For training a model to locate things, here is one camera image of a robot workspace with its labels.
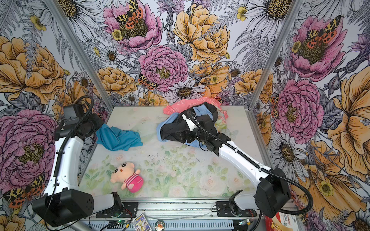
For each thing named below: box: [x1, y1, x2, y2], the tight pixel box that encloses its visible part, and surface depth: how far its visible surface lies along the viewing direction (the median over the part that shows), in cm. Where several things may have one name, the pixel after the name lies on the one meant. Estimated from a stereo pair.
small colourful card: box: [131, 213, 153, 231], surface depth 70 cm
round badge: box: [154, 219, 166, 231], surface depth 71 cm
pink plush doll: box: [110, 161, 145, 193], surface depth 80 cm
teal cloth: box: [95, 123, 144, 152], surface depth 98 cm
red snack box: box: [264, 212, 299, 231], surface depth 69 cm
